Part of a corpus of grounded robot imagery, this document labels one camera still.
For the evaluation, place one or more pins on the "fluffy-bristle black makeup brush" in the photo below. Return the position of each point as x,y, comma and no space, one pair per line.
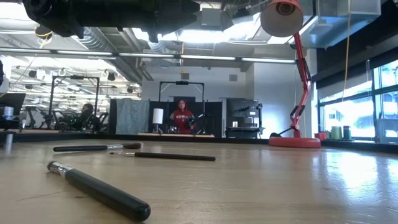
81,148

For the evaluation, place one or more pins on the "thin black silver-ferrule brush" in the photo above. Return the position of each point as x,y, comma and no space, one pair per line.
174,156

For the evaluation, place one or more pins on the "thick black makeup brush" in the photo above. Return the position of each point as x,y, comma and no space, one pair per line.
102,192

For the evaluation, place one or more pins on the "long LED light strip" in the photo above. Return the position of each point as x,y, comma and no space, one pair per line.
146,55

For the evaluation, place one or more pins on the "grey-blue curtain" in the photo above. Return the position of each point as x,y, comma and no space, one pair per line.
132,116

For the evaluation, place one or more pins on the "person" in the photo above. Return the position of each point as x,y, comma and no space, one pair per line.
182,119
87,119

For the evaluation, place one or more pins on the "white table lamp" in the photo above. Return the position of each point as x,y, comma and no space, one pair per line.
157,116

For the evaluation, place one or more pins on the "black monitor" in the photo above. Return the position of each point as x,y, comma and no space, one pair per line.
12,102

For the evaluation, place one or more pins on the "white cup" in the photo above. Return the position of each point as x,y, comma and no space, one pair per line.
8,112

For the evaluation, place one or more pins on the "black partition panels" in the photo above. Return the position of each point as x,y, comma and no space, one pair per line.
214,118

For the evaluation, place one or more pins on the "red desk lamp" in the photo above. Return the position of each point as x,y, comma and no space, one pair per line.
295,142

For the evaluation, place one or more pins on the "small red box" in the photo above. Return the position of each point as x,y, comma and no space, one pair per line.
320,136

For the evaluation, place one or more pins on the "green spool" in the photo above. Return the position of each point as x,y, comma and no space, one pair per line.
335,133

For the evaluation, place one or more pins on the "large window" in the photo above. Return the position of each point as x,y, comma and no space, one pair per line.
351,115

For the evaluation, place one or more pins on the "dark teal spool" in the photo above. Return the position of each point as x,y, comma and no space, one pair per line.
347,133

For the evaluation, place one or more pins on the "black gantry frame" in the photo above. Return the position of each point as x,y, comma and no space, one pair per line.
182,82
51,102

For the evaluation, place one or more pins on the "black aluminium table frame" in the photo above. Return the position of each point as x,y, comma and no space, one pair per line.
186,138

